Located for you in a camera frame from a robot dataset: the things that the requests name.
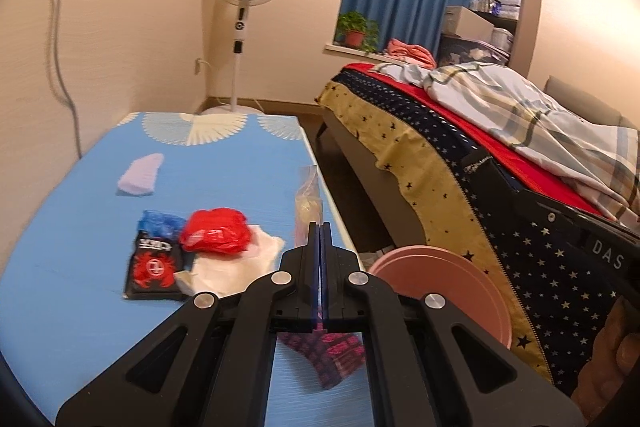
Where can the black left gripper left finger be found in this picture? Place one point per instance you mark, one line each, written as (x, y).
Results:
(210, 362)

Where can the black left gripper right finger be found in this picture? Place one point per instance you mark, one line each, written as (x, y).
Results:
(431, 366)

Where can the blue plastic wrapper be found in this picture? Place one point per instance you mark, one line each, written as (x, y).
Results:
(161, 225)

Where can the clear plastic bag with toy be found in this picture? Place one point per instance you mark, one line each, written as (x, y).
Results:
(307, 205)

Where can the white foam net sleeve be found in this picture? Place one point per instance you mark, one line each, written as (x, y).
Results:
(140, 177)

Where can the pink trash bin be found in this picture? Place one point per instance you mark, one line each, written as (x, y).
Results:
(417, 270)

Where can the person's hand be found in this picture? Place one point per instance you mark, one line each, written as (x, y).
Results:
(615, 352)

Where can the purple plaid wrapper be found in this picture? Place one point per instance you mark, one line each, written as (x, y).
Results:
(334, 356)

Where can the black red snack packet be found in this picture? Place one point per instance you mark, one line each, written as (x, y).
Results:
(152, 268)

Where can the red plastic bag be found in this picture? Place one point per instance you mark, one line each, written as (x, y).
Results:
(219, 231)

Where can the blue patterned table cover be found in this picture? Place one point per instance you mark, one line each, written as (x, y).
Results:
(64, 313)

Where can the navy star blanket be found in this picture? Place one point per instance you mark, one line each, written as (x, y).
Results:
(560, 260)

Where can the yellow star bed sheet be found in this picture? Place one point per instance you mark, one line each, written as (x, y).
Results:
(420, 199)

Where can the red blanket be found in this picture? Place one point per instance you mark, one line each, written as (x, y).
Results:
(359, 75)

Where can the plaid light quilt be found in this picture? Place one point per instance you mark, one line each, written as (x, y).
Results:
(600, 162)

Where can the grey bed headboard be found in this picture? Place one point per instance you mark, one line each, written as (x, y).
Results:
(585, 105)

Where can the pink clothing pile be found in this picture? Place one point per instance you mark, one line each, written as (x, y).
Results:
(410, 53)

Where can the potted green plant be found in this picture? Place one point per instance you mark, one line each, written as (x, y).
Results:
(355, 31)

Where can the cardboard box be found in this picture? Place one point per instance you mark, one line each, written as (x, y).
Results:
(466, 24)

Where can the wall shelf with items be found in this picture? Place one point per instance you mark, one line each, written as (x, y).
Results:
(503, 15)

